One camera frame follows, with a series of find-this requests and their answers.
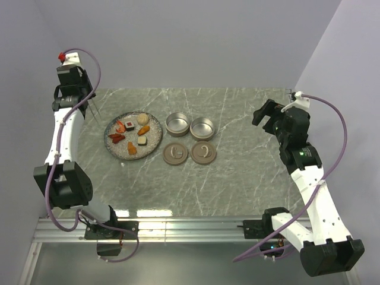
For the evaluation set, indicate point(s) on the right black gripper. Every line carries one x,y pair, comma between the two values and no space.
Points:
270,107

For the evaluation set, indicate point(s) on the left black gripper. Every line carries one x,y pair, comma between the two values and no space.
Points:
84,78

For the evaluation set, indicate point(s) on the red-centre sushi roll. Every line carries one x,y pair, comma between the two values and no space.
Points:
129,126

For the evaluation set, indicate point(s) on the beige steamed bun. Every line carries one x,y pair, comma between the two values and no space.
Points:
143,119

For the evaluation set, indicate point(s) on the orange fried piece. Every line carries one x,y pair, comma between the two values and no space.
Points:
143,130
132,150

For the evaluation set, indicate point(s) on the white-topped sushi piece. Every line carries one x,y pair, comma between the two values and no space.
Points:
142,140

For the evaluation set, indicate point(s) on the orange shrimp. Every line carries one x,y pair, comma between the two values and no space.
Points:
121,128

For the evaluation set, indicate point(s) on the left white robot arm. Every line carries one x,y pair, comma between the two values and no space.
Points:
61,180

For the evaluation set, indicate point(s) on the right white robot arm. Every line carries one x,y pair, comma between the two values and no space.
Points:
329,246

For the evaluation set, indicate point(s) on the right round metal container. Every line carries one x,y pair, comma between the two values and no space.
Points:
202,129

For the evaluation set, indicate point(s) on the round metal container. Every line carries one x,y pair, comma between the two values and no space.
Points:
177,124
202,129

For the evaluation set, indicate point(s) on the right brown round lid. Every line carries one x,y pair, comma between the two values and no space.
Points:
203,152

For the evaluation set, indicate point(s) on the brown round lid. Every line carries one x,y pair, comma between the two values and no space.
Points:
203,152
175,154

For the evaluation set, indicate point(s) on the silver glitter plate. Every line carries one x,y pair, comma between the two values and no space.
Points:
119,150

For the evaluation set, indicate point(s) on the left round metal container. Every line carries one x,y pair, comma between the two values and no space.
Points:
177,124

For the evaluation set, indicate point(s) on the left brown round lid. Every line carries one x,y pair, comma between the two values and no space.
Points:
175,154

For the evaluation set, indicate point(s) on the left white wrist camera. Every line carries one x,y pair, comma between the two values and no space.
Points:
69,59

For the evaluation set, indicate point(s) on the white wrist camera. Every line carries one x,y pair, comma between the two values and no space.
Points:
297,100
69,59

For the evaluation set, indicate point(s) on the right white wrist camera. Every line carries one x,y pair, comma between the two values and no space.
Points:
297,100

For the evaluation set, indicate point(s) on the aluminium mounting rail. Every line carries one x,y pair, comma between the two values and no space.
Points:
164,230

